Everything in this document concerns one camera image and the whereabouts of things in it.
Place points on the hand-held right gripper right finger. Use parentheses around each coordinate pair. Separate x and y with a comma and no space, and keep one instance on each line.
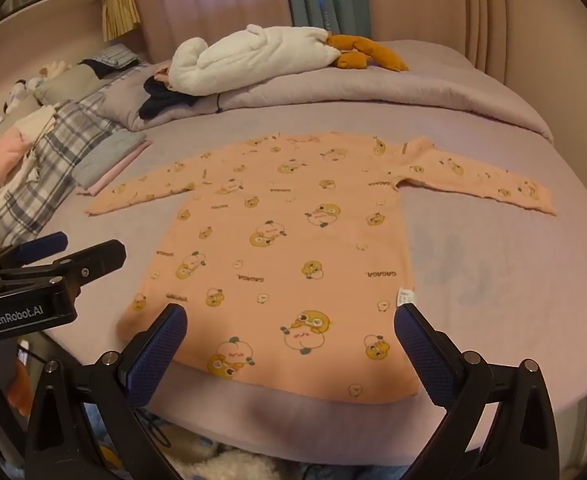
(423,355)

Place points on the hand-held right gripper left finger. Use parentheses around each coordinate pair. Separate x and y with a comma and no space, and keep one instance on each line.
(158,355)

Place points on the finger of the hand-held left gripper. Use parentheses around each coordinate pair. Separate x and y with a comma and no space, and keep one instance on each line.
(48,245)
(98,257)

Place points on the orange cartoon print shirt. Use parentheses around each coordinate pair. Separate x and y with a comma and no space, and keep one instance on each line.
(298,260)

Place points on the dark navy clothes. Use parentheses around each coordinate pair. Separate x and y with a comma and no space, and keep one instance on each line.
(163,100)

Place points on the folded pink garment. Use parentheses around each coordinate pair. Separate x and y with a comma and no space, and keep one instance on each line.
(121,172)

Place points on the crumpled pink garment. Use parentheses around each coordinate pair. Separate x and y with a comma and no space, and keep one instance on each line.
(3,157)

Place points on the folded grey garment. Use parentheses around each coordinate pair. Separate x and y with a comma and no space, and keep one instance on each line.
(103,155)

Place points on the bed with purple sheet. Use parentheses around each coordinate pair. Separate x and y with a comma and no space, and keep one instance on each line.
(473,260)

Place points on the grey plaid blanket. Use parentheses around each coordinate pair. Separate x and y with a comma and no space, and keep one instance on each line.
(73,130)

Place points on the white fluffy toy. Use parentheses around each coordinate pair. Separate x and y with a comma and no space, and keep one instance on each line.
(233,467)

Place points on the grey pillow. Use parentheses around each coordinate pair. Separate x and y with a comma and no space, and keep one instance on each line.
(68,85)

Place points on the blue striped cloth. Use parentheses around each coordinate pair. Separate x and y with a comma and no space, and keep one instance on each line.
(113,55)

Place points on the beige bedside shelf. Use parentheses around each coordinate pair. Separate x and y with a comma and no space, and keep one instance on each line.
(48,5)

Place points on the yellow books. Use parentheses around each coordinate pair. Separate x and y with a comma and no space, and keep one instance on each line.
(121,10)

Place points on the purple quilt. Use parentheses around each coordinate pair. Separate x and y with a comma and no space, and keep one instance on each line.
(373,95)

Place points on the pink curtain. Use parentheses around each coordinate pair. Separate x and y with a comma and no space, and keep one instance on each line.
(213,0)

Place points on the beige curtain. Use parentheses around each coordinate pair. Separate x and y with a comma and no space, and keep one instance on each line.
(488,10)

